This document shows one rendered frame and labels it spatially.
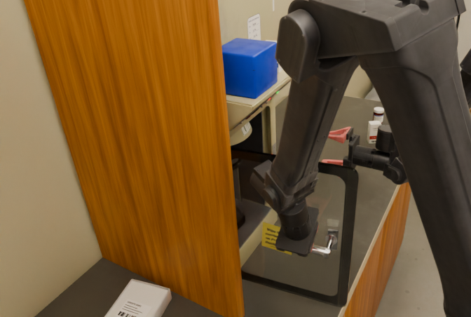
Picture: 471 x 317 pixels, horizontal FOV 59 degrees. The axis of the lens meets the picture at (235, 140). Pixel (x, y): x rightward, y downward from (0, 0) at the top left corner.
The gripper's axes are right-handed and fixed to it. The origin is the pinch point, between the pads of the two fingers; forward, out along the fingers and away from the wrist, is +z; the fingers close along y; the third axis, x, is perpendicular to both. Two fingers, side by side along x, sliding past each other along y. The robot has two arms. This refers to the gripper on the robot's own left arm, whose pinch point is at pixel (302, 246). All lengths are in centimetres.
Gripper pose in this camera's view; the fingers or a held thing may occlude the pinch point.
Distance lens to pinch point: 94.2
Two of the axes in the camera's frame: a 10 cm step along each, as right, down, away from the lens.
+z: 2.4, 6.1, 7.6
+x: 9.1, 1.4, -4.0
